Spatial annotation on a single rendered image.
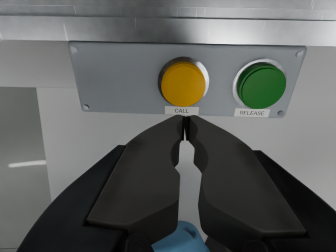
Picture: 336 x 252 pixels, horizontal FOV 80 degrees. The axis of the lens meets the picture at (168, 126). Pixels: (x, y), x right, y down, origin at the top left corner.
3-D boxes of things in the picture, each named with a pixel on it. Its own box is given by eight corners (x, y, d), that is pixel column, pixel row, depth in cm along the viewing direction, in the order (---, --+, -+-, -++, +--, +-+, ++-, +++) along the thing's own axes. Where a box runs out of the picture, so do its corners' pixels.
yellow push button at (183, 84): (201, 100, 21) (203, 108, 19) (162, 99, 21) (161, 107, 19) (205, 59, 19) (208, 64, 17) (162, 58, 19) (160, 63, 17)
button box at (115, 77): (263, 97, 26) (286, 120, 20) (100, 93, 26) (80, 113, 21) (279, 37, 22) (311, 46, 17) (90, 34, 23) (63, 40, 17)
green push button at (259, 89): (271, 102, 20) (279, 110, 19) (231, 101, 21) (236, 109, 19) (282, 61, 18) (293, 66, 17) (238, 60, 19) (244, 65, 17)
